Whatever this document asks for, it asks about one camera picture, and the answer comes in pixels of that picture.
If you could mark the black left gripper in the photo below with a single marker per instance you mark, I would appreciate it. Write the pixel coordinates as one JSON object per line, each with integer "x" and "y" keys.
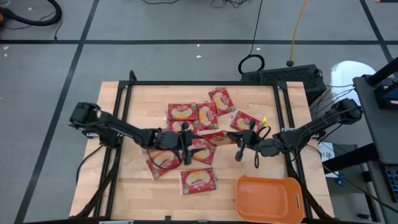
{"x": 169, "y": 140}

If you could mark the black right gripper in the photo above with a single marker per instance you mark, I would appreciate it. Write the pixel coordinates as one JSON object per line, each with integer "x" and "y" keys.
{"x": 267, "y": 147}

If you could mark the orange plastic basket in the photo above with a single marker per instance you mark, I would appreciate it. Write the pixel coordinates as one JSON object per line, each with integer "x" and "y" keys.
{"x": 267, "y": 199}

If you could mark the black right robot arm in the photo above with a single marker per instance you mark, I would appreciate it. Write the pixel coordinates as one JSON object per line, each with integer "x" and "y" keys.
{"x": 311, "y": 126}

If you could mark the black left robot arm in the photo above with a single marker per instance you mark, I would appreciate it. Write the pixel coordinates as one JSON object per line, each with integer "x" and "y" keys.
{"x": 130, "y": 132}

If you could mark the black computer tower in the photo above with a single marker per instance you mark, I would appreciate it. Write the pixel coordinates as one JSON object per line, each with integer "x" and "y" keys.
{"x": 280, "y": 74}

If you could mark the white paper label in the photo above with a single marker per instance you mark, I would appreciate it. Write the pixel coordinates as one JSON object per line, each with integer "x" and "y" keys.
{"x": 326, "y": 154}

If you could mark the black desk beam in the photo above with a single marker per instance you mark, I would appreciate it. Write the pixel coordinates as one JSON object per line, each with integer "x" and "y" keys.
{"x": 351, "y": 157}

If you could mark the grey side desk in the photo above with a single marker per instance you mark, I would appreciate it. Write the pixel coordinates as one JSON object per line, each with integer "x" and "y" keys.
{"x": 379, "y": 133}

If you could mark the dark device with blue screen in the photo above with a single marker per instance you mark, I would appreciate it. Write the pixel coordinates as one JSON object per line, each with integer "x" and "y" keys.
{"x": 387, "y": 96}

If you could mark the black keyboard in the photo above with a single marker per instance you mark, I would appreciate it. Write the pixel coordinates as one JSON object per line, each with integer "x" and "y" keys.
{"x": 392, "y": 183}

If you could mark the black monitor pole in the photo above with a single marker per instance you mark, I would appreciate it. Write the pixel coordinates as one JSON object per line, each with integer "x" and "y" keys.
{"x": 384, "y": 71}

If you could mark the black metal table frame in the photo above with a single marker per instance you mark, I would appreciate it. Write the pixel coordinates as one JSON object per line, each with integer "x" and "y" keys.
{"x": 199, "y": 83}

